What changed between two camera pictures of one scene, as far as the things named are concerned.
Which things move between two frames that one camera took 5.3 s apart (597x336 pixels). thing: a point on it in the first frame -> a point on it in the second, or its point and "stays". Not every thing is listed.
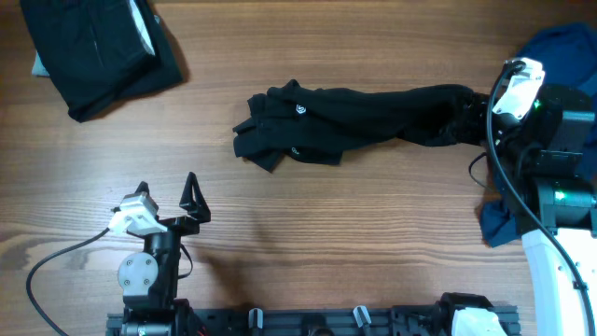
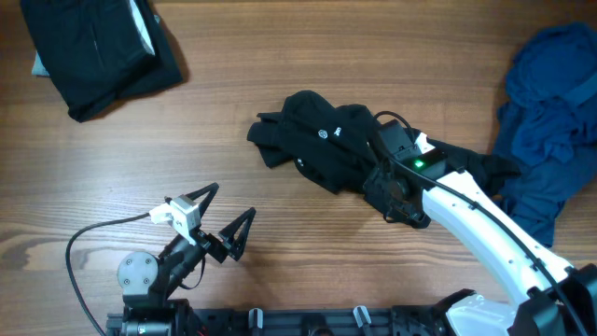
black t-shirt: x=320 y=124 -> x=337 y=148
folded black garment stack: x=95 y=52 stays
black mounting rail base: x=347 y=321 stays
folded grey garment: x=38 y=68 stays
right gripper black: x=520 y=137 -> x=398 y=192
